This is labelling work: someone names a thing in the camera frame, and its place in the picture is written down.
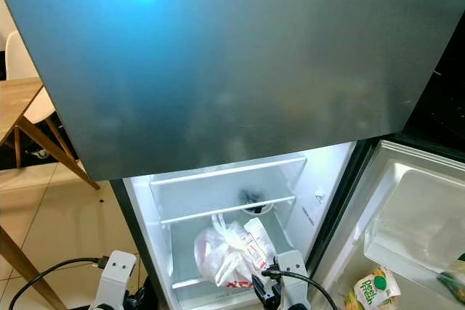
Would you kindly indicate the white KFC plastic bag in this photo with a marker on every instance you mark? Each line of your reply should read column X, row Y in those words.
column 232, row 255

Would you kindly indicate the glass fridge shelf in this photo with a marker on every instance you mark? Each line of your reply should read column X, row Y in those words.
column 225, row 172
column 189, row 212
column 178, row 281

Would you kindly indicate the grey fridge cabinet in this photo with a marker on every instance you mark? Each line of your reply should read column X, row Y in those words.
column 334, row 172

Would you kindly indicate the clear fridge door bin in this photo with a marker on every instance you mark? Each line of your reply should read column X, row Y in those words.
column 414, row 230

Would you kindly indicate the small dark bowl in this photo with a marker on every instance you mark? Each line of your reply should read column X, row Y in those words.
column 253, row 197

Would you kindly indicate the yellow green juice carton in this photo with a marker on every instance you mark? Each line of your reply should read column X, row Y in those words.
column 378, row 290

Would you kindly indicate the black foam floor mat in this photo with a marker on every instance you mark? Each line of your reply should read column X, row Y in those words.
column 36, row 157

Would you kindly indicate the green chicken stock pouch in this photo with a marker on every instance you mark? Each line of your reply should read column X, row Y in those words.
column 452, row 270

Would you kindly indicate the wooden dining table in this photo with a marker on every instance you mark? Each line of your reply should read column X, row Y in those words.
column 14, row 107

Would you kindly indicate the silver freezer door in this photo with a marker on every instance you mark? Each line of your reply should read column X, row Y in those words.
column 225, row 56

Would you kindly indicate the white plastic chair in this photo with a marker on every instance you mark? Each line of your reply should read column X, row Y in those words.
column 13, row 56

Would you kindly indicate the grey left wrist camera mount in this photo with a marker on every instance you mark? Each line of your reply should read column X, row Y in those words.
column 123, row 281

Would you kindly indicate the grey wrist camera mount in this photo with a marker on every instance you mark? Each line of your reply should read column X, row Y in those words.
column 290, row 281
column 123, row 281

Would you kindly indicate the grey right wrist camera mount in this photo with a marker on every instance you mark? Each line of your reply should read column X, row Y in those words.
column 290, row 281

